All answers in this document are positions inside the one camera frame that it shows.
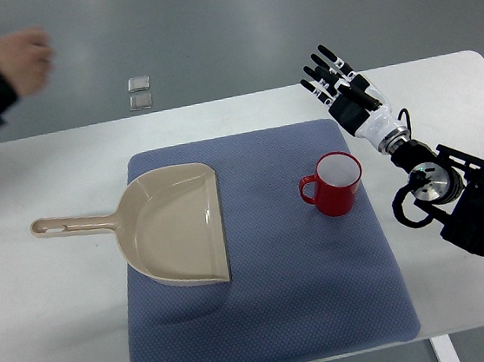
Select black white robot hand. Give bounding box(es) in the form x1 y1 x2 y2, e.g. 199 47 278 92
300 44 411 155

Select upper metal floor plate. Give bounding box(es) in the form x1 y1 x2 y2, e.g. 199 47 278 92
127 75 150 93

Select metal floor plate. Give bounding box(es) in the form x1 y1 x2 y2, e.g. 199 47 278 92
127 75 150 93
129 92 153 111

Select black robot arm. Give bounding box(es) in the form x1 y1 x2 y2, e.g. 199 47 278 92
386 109 484 257

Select beige plastic dustpan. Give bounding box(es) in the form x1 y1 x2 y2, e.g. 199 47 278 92
30 162 231 287

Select white table leg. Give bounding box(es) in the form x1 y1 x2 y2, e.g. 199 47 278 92
430 334 461 362

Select red cup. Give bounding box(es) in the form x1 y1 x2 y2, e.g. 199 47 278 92
298 151 362 217

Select person's bare hand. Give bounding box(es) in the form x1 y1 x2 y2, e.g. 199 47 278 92
0 25 55 97

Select lower metal floor plate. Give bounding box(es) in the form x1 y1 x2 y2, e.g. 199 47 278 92
129 92 153 111

